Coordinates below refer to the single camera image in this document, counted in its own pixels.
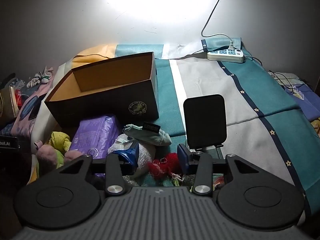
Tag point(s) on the teal sock with black label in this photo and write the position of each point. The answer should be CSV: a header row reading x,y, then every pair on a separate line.
x,y
155,137

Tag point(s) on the blue printed cloth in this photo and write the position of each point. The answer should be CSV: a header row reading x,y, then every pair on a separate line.
x,y
305,100

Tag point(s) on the yellow towel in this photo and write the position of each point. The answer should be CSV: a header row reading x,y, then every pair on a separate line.
x,y
60,140

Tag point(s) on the white towel with label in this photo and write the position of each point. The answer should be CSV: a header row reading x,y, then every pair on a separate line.
x,y
120,142

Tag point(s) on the pink patterned pillow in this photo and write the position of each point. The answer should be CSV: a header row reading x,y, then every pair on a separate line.
x,y
25,127

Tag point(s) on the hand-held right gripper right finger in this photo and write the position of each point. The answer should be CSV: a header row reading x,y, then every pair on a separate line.
x,y
182,158

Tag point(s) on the green and pink plush toy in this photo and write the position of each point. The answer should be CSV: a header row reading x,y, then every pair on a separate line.
x,y
47,153

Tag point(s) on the dark brown cardboard box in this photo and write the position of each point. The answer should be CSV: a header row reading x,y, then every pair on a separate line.
x,y
107,105

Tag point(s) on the white bubbly cloth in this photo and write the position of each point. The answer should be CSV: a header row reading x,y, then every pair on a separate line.
x,y
146,157

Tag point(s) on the red packet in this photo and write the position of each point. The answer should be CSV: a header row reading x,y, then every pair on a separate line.
x,y
18,96

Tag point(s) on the gold box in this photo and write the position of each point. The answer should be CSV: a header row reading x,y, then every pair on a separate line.
x,y
8,105

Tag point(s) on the striped teal and white bedsheet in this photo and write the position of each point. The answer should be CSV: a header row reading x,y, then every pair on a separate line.
x,y
225,92

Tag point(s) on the red fuzzy sock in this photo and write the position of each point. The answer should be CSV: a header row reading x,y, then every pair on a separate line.
x,y
170,162

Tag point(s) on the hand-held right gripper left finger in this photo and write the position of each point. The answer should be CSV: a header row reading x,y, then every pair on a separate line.
x,y
130,156

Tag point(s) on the white power strip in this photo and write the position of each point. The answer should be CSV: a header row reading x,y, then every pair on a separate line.
x,y
225,55

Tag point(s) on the bundle of white gloves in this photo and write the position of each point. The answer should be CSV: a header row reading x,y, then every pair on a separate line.
x,y
41,78

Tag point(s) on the purple plastic packet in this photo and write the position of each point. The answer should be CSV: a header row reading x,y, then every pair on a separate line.
x,y
95,135

